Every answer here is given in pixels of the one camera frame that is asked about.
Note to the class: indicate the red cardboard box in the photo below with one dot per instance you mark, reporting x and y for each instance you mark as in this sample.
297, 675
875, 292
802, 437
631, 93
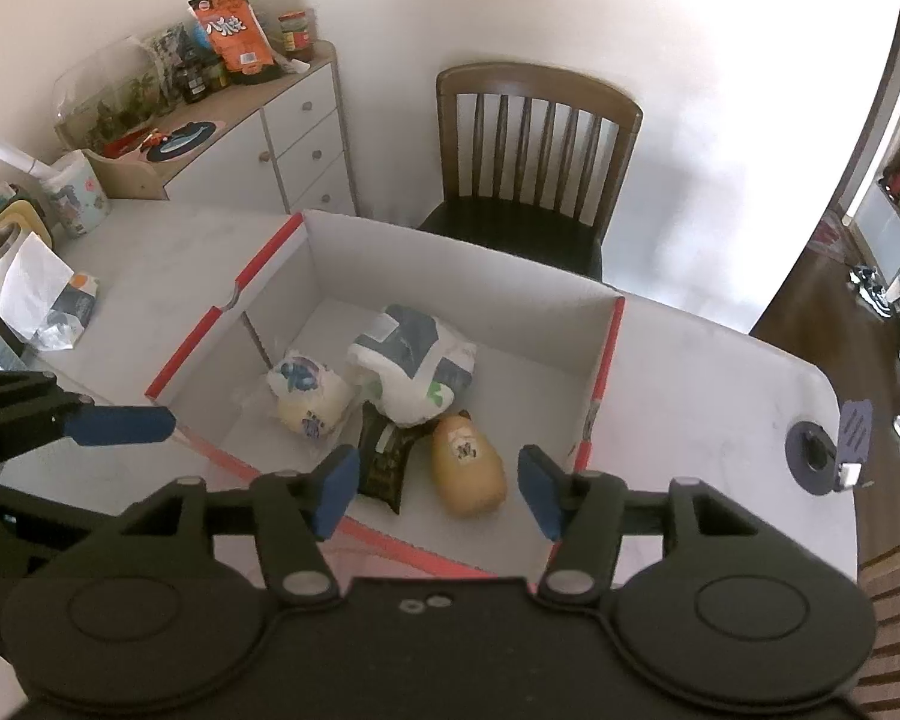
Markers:
495, 315

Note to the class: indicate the brown wooden slatted chair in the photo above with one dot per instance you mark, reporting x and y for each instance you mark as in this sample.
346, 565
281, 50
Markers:
540, 82

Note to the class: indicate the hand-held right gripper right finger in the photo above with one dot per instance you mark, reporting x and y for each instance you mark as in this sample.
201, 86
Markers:
540, 491

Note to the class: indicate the white paper and plastic bags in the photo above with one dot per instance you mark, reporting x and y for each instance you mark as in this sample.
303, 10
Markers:
34, 285

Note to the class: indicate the red lidded jar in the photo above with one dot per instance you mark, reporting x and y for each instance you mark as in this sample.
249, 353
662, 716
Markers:
296, 34

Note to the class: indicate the blueberry bread packet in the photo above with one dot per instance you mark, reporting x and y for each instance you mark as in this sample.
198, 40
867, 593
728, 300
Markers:
307, 397

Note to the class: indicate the black white sneaker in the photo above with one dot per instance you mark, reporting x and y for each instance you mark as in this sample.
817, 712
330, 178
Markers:
874, 289

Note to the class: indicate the dark green snack packet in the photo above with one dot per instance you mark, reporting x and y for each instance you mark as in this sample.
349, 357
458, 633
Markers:
386, 465

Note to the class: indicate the white paper roll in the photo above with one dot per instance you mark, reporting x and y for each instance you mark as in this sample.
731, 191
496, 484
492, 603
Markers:
11, 154

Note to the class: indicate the black round table socket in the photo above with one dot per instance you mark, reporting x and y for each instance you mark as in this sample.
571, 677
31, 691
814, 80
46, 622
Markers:
810, 457

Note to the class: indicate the white wooden sideboard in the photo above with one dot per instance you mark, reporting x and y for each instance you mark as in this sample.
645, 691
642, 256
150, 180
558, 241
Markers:
307, 142

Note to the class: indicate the tan snack packet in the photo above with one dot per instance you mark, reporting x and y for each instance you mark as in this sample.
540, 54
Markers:
469, 465

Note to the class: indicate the dark glass jar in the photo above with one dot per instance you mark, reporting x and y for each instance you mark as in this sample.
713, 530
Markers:
195, 84

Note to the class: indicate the glass plant terrarium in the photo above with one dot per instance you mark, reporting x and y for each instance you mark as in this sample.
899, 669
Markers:
112, 101

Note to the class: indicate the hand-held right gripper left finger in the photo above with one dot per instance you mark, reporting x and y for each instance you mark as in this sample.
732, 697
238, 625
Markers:
337, 491

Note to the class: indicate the white patterned desktop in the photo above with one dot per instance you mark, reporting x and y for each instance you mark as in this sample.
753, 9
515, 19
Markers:
720, 405

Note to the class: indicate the white green blue bag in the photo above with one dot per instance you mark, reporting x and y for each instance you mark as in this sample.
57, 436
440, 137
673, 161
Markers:
412, 367

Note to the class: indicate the orange snack bag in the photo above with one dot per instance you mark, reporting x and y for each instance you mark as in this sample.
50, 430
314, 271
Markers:
232, 30

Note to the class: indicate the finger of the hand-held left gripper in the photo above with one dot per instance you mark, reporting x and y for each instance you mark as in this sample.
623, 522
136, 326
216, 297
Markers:
120, 425
37, 506

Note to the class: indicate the open cardboard box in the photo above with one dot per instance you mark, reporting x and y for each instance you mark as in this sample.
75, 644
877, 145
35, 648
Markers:
131, 172

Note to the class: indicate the patterned white container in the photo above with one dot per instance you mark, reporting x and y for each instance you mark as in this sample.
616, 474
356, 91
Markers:
75, 199

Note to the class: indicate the small light blue box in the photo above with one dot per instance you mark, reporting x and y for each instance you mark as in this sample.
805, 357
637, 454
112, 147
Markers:
1, 352

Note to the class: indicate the black round mat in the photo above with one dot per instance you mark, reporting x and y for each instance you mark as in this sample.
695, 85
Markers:
180, 139

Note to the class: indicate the white steel-top thermos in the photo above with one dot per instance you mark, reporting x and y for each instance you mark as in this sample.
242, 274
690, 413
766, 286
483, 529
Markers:
0, 259

